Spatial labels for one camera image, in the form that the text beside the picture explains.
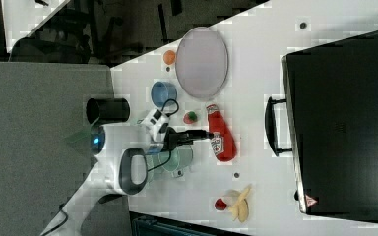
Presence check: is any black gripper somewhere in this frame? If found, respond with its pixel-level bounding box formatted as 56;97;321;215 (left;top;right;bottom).
163;128;214;151

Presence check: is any red ketchup bottle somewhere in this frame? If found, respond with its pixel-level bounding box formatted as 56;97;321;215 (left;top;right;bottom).
206;104;237;162

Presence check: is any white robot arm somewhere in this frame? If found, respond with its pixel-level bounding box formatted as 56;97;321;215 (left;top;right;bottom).
39;125;213;236

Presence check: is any green oval strainer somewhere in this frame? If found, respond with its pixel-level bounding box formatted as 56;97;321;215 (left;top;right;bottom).
146;154;164;183

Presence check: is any toy strawberry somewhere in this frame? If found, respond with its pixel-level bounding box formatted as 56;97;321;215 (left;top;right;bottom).
183;111;198;124

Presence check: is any green mug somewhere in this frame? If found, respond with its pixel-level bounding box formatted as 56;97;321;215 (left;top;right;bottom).
158;145;193;178

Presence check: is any blue bowl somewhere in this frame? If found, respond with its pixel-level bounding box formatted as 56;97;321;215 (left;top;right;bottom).
151;82;177;107

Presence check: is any large grey plate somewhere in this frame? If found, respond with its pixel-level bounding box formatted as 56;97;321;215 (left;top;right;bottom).
175;27;228;99

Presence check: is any small red fruit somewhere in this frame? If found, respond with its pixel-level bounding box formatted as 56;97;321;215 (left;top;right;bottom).
215;199;227;210

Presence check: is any orange fruit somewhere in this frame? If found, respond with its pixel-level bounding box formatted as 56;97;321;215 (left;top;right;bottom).
163;50;176;65

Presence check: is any peeled banana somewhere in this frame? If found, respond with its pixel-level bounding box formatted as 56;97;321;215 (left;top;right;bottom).
228;185;251;223

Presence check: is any black toaster oven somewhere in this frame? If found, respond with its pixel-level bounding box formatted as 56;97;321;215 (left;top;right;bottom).
281;30;378;223

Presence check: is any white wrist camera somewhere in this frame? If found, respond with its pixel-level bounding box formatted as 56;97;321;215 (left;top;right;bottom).
141;109;169;142

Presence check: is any black cable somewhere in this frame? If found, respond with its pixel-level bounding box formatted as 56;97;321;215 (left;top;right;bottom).
146;98;180;173

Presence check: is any black cylinder post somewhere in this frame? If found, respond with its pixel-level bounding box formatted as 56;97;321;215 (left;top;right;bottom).
86;98;130;124
98;194;123;204

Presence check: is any black cylinder post lower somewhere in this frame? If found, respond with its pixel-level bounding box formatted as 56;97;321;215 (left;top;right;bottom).
98;194;123;204

